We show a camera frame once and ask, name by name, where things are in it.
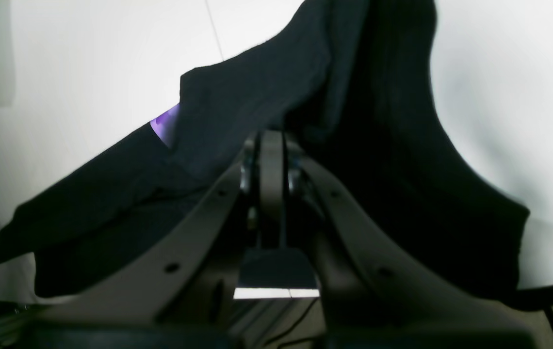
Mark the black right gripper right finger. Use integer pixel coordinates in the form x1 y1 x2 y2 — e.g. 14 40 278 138
284 138 536 349

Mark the black T-shirt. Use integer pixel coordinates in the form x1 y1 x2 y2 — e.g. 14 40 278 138
0 0 553 311

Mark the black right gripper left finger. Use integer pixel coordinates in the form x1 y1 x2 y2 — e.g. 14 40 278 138
34 131 285 349

